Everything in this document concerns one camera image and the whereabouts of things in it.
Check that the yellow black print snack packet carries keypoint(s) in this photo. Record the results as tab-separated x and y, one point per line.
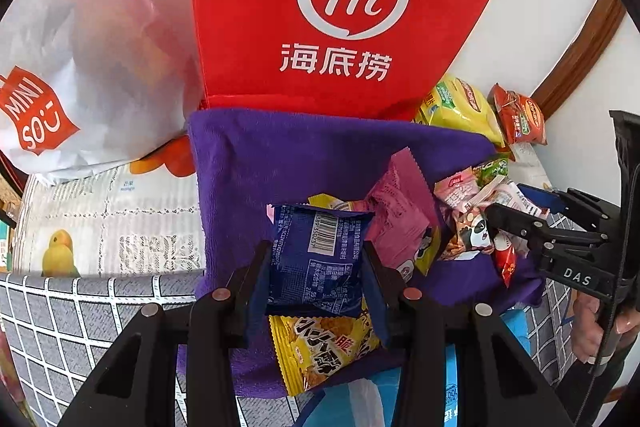
315	352

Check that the red paper bag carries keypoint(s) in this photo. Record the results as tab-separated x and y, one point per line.
240	7

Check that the pink panda snack packet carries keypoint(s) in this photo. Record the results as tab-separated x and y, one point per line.
472	232

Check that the grey checked bedsheet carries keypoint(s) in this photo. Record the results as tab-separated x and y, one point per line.
60	322

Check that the white plastic bag red label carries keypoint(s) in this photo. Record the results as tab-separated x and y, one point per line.
100	57

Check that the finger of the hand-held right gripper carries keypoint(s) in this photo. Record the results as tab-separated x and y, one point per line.
515	219
542	197

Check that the small red snack packet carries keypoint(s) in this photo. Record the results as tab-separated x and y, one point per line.
506	262

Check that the small light pink packet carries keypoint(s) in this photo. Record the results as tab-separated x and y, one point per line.
505	194

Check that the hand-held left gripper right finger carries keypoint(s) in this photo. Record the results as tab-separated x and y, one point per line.
375	302

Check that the person's right forearm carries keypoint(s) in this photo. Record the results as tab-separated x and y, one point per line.
590	382

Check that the brown wooden door frame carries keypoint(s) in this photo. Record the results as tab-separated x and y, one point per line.
585	62

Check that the yellow chip bag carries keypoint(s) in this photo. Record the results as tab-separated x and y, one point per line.
460	117

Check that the dark blue snack packet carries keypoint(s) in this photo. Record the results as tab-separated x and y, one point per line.
315	267

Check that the orange chip bag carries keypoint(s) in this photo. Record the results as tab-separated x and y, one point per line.
522	119

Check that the person's right hand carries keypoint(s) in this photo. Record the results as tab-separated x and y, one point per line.
585	327

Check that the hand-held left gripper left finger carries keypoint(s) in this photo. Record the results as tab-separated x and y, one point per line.
257	297

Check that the bright pink snack packet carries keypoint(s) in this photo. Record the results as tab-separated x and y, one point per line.
400	212

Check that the blue tissue pack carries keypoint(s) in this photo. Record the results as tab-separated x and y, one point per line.
325	412

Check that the purple towel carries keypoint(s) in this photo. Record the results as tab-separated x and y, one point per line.
250	157

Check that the green snack packet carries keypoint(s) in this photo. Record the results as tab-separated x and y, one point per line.
492	169

